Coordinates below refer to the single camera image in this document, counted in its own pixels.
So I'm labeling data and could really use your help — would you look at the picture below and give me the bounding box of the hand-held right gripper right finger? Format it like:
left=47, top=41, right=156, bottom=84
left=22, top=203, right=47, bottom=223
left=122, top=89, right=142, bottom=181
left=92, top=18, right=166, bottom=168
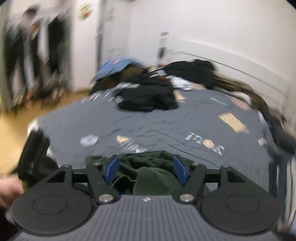
left=172, top=155, right=246, bottom=205

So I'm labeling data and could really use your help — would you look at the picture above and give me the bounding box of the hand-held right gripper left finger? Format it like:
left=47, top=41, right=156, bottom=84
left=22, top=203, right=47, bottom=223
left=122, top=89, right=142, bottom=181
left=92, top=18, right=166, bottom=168
left=47, top=154, right=121, bottom=205

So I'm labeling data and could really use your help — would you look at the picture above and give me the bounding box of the white garment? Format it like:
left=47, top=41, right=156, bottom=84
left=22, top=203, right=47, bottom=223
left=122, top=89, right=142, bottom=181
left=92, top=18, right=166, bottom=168
left=171, top=77, right=194, bottom=91

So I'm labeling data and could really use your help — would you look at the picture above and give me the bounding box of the dark green t-shirt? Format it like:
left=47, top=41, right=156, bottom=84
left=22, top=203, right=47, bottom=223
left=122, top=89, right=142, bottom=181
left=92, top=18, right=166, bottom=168
left=85, top=150, right=209, bottom=197

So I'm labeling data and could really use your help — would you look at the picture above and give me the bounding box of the black puffer jacket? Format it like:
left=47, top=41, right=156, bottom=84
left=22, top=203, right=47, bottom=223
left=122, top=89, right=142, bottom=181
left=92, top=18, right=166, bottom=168
left=161, top=59, right=218, bottom=90

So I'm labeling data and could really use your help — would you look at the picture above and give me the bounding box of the pile of dark clothes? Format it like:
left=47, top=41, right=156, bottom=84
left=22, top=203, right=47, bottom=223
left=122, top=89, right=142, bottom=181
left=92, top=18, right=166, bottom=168
left=90, top=76, right=179, bottom=112

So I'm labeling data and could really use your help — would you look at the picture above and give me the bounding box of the cartoon mouse sticker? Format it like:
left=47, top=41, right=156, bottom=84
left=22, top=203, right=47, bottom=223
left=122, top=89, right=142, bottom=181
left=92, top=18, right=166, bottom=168
left=77, top=2, right=93, bottom=20

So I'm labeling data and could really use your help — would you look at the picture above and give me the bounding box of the white headboard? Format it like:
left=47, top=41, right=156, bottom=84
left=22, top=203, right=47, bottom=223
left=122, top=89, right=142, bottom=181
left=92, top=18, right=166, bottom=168
left=180, top=40, right=290, bottom=105

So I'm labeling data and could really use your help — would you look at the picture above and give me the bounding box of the black hairbrush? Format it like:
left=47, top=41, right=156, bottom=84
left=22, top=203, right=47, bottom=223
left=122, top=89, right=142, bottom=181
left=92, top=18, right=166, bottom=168
left=158, top=32, right=170, bottom=59

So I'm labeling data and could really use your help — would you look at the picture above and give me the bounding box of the brown garment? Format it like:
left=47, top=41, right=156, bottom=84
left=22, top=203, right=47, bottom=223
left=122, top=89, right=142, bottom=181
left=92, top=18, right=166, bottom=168
left=99, top=67, right=149, bottom=87

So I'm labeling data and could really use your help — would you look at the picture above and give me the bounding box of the blue denim cloth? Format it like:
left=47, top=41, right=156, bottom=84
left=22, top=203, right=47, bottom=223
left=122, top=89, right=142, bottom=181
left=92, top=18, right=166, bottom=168
left=91, top=57, right=145, bottom=82

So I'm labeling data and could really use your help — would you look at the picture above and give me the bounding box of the grey printed quilt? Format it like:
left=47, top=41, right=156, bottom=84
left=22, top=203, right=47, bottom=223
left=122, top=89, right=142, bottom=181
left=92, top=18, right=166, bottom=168
left=28, top=87, right=287, bottom=200

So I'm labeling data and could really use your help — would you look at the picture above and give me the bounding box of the person's left hand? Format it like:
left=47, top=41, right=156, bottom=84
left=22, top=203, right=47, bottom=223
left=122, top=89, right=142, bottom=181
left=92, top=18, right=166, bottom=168
left=0, top=177, right=25, bottom=208

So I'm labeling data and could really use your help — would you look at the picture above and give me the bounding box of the row of hanging clothes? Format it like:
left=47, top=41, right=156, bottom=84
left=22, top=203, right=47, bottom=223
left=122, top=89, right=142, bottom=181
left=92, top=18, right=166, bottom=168
left=2, top=6, right=73, bottom=103

